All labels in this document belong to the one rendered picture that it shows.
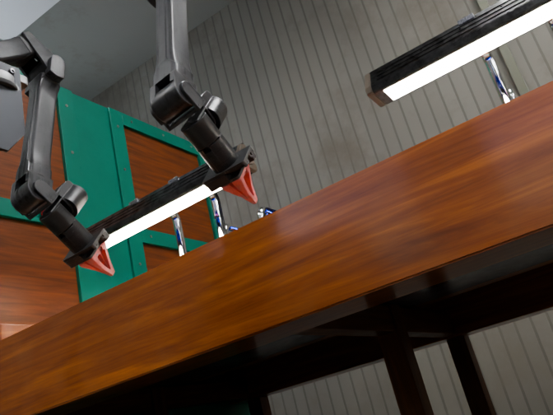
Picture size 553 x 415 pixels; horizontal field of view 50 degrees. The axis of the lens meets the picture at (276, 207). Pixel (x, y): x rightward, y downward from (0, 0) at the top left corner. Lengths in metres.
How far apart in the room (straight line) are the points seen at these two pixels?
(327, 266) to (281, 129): 2.62
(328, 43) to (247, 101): 0.62
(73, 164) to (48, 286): 0.48
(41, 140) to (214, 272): 0.58
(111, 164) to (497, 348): 1.83
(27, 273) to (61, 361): 0.64
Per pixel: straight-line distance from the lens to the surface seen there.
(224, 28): 4.07
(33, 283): 1.91
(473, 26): 1.29
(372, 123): 3.23
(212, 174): 1.14
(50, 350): 1.35
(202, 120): 1.09
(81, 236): 1.37
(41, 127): 1.46
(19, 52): 1.57
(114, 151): 2.39
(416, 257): 0.87
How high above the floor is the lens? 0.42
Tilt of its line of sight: 21 degrees up
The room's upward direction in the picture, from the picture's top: 15 degrees counter-clockwise
